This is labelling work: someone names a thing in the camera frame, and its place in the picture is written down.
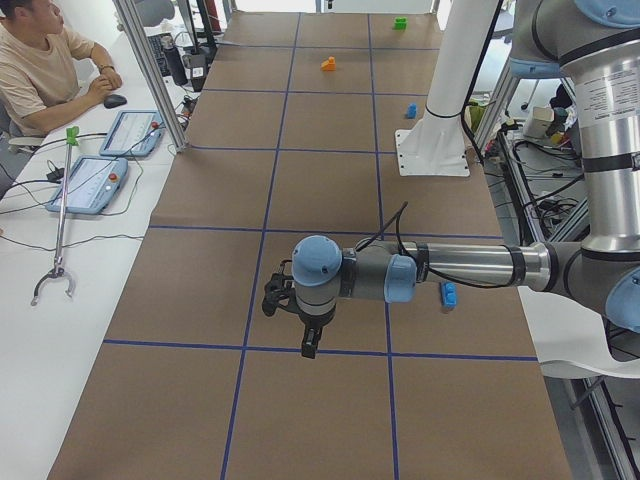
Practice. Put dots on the teach pendant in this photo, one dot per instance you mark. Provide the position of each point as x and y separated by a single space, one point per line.
133 133
93 183

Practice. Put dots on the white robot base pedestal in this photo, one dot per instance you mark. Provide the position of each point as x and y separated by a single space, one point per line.
435 146

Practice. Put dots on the orange trapezoid block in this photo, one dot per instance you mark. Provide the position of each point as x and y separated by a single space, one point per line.
329 64

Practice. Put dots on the far teach pendant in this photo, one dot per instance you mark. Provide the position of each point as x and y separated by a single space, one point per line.
133 133

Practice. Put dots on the small blue block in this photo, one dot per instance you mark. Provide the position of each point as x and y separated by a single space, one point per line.
411 111

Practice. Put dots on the seated person beige shirt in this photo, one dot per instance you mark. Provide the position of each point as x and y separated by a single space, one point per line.
50 74

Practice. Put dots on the reacher grabber tool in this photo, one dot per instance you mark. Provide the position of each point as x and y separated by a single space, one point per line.
58 270

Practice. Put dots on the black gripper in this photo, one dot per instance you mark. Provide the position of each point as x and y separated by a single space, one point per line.
313 323

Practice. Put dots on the aluminium frame post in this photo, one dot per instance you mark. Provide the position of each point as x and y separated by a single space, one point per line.
134 29

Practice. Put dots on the long blue block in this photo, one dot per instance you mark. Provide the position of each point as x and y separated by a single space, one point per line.
448 295

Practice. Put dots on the near teach pendant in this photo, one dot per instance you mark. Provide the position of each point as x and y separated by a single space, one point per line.
93 183

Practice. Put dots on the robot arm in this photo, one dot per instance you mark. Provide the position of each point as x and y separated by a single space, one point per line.
596 45

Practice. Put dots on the black computer mouse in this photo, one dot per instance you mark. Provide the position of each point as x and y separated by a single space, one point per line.
114 100

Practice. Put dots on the green two-stud block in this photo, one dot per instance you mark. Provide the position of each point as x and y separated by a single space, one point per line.
400 23

